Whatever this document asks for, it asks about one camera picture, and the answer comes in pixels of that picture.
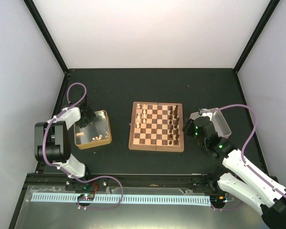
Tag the clear plastic tray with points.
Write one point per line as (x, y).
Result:
(220, 124)

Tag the white slotted cable duct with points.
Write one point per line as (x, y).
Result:
(124, 199)

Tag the dark chess knight far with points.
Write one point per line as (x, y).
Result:
(176, 113)

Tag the yellow tin box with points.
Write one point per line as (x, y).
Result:
(95, 133)

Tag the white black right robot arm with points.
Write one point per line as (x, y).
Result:
(238, 175)

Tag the black frame post right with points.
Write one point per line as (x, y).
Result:
(272, 5)

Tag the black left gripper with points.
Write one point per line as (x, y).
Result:
(93, 116)

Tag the wooden chess board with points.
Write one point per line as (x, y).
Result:
(154, 134)

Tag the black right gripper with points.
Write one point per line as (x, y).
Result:
(188, 129)

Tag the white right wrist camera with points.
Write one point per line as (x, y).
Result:
(206, 113)

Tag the dark chess rook far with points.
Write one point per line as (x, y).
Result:
(176, 107)

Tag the black frame post left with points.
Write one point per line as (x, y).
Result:
(46, 34)

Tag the small electronics board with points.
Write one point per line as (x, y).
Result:
(85, 197)

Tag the black frame post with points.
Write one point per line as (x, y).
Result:
(46, 34)
(272, 5)

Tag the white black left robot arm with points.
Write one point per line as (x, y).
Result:
(52, 144)

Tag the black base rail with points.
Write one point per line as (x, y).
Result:
(196, 183)

